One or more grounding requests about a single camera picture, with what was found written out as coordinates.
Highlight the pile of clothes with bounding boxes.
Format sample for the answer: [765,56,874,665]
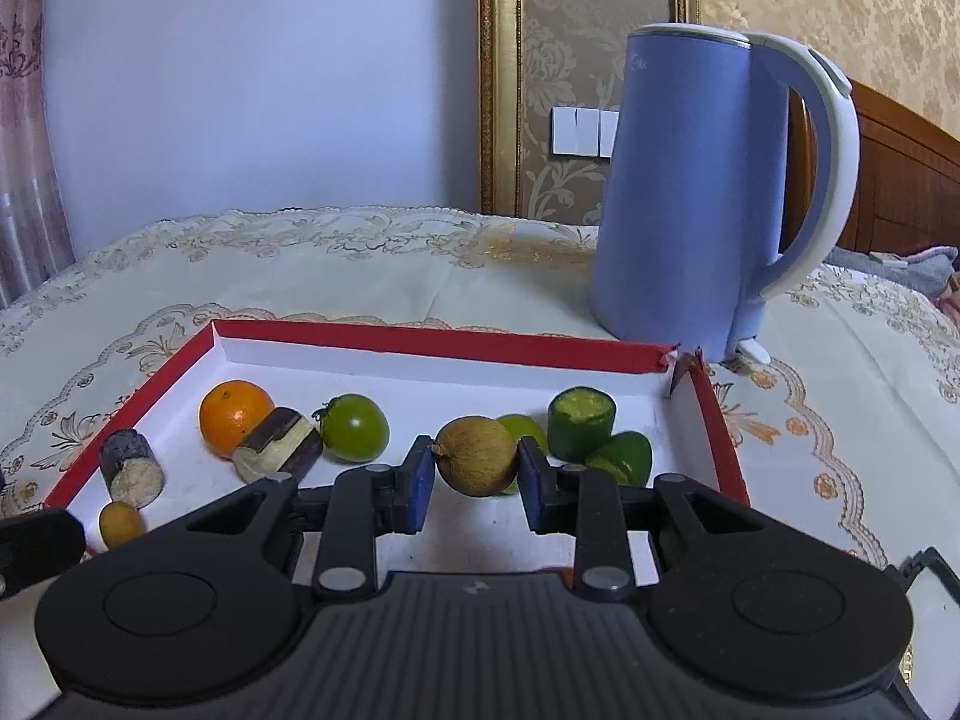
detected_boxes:
[821,245,960,325]

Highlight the cream lace tablecloth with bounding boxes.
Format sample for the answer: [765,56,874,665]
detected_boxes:
[0,205,960,720]

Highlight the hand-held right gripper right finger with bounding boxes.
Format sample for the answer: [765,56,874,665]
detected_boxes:
[517,439,960,720]

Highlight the green lime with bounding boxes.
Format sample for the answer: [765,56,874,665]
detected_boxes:
[498,413,549,467]
[315,393,390,464]

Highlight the eggplant piece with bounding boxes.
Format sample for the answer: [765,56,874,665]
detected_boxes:
[232,406,326,483]
[99,428,165,508]

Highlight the red cardboard box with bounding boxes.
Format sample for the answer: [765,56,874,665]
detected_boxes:
[43,318,752,590]

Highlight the small brown kiwi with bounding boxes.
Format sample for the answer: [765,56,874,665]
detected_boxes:
[434,416,521,498]

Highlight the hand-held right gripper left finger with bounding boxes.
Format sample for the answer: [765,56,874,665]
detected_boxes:
[184,435,437,602]

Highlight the orange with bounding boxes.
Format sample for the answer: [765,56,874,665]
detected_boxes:
[199,380,276,461]

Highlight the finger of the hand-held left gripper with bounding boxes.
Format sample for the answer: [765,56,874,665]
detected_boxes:
[0,508,85,601]

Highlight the blue electric kettle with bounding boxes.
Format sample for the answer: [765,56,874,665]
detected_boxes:
[588,22,861,365]

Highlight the gold framed wall panel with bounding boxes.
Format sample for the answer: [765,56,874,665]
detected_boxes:
[478,0,699,227]

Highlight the brown longan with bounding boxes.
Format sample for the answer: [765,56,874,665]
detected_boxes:
[98,502,144,551]

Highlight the patterned curtain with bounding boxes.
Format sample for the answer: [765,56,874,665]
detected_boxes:
[0,0,77,310]

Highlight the wooden bed headboard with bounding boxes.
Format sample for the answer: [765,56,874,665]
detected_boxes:
[786,78,960,257]

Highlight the green cucumber piece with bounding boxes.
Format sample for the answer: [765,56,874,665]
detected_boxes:
[547,387,618,464]
[584,431,653,488]

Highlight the white wall switch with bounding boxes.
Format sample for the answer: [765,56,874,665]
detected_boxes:
[550,106,619,159]

